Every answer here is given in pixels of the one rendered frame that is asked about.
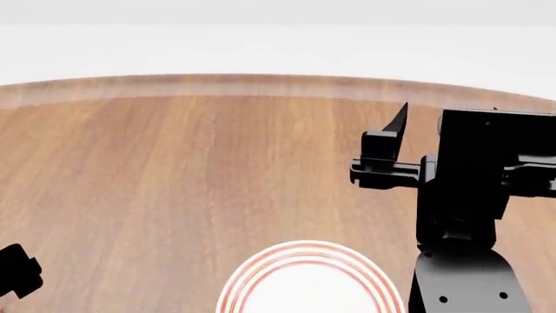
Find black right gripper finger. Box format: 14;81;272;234
361;102;410;163

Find white plate with red rings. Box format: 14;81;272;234
215;240;407;313

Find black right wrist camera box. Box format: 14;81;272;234
436;108;556;164

